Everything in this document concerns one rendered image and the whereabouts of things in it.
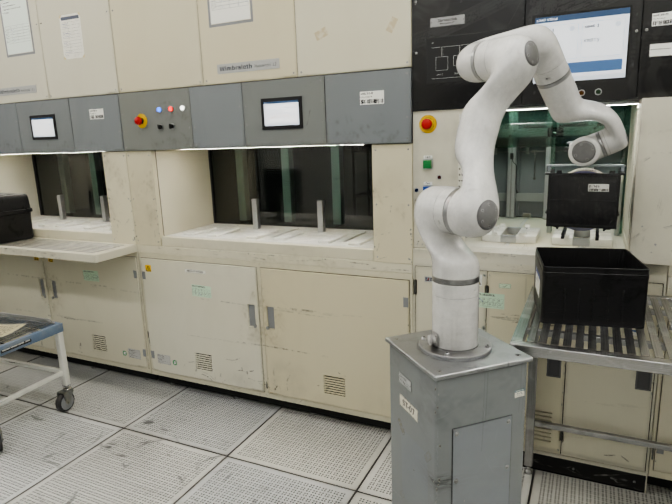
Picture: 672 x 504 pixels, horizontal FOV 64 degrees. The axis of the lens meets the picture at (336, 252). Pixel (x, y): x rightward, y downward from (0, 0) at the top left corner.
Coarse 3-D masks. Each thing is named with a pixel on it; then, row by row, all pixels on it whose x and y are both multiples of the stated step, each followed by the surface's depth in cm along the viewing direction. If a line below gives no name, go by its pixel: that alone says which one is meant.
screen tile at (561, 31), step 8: (568, 24) 176; (576, 24) 175; (560, 32) 177; (568, 32) 176; (576, 32) 175; (568, 40) 177; (576, 40) 176; (568, 48) 177; (576, 48) 176; (568, 56) 178; (576, 56) 177
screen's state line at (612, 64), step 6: (600, 60) 174; (606, 60) 173; (612, 60) 173; (618, 60) 172; (570, 66) 178; (576, 66) 177; (582, 66) 176; (588, 66) 176; (594, 66) 175; (600, 66) 174; (606, 66) 174; (612, 66) 173; (618, 66) 172; (576, 72) 178
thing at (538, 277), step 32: (544, 256) 179; (576, 256) 176; (608, 256) 174; (544, 288) 155; (576, 288) 152; (608, 288) 150; (640, 288) 148; (544, 320) 157; (576, 320) 154; (608, 320) 152; (640, 320) 150
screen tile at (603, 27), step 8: (584, 24) 174; (592, 24) 173; (600, 24) 172; (608, 24) 171; (624, 24) 169; (584, 32) 174; (592, 32) 173; (600, 32) 172; (608, 32) 171; (616, 32) 170; (616, 40) 171; (584, 48) 175; (592, 48) 174; (600, 48) 173; (608, 48) 172; (616, 48) 171; (584, 56) 176; (592, 56) 175
